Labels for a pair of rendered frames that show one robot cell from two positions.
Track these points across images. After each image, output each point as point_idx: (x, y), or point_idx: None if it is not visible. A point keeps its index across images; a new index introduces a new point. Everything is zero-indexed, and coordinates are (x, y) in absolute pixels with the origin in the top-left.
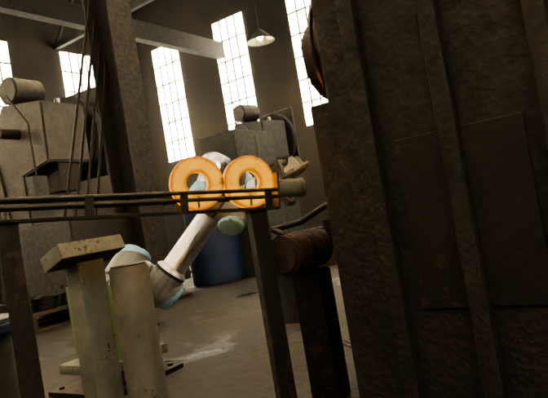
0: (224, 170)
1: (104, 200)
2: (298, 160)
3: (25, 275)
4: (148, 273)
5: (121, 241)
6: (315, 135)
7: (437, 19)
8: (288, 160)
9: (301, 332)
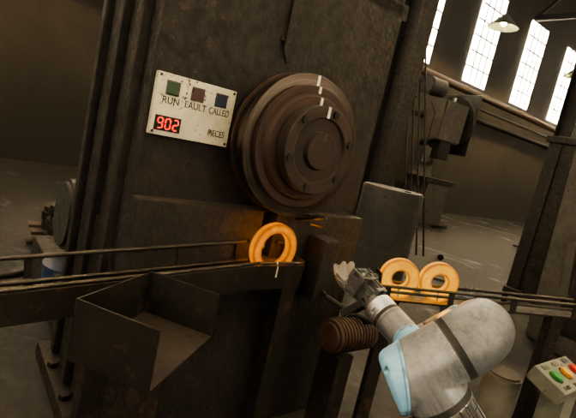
0: (418, 271)
1: (503, 299)
2: (342, 265)
3: (537, 343)
4: (483, 375)
5: (530, 370)
6: (357, 237)
7: None
8: (354, 265)
9: (341, 402)
